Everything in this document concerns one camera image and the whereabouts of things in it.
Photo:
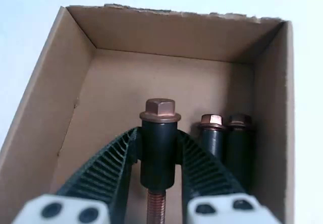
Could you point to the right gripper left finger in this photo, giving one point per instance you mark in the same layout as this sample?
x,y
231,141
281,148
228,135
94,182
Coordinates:
x,y
101,168

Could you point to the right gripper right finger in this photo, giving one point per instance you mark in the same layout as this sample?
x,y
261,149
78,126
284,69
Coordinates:
x,y
202,168

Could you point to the black sleeve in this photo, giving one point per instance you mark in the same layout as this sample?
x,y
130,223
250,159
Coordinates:
x,y
239,156
158,153
213,143

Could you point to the copper bolt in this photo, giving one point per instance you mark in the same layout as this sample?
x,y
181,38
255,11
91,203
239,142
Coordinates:
x,y
160,110
211,121

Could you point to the cardboard box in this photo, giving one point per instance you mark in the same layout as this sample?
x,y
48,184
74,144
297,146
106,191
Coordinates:
x,y
161,77

